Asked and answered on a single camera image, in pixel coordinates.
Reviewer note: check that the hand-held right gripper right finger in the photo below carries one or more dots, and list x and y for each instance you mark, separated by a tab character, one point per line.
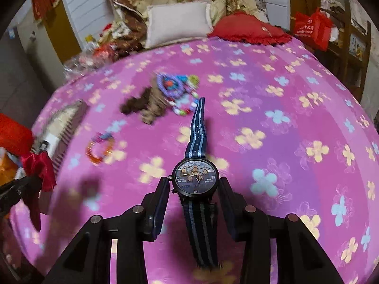
226	210

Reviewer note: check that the white pillow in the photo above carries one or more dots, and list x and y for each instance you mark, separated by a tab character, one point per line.
177	25

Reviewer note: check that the red frilled cushion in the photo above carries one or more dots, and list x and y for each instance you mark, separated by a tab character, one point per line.
248	29

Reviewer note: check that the red fabric bag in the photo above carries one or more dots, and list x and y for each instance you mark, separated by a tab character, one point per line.
13	133

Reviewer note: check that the red printed shopping bag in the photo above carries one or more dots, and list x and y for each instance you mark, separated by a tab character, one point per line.
312	29

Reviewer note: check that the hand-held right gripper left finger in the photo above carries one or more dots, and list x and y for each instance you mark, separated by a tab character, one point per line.
162	210

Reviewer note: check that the pile of plastic bags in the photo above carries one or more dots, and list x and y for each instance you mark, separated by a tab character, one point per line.
97	50

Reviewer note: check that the red ribbon bow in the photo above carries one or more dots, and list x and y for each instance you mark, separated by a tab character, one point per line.
41	168

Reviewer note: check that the striped edge jewelry box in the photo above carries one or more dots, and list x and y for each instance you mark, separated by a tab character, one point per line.
66	124

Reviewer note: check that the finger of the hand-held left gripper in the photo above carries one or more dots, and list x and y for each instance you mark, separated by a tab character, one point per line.
17	190

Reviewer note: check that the yellow wooden door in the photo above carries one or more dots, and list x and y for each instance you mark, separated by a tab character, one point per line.
60	35

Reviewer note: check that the brown scrunchie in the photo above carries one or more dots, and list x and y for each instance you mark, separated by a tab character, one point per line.
148	106

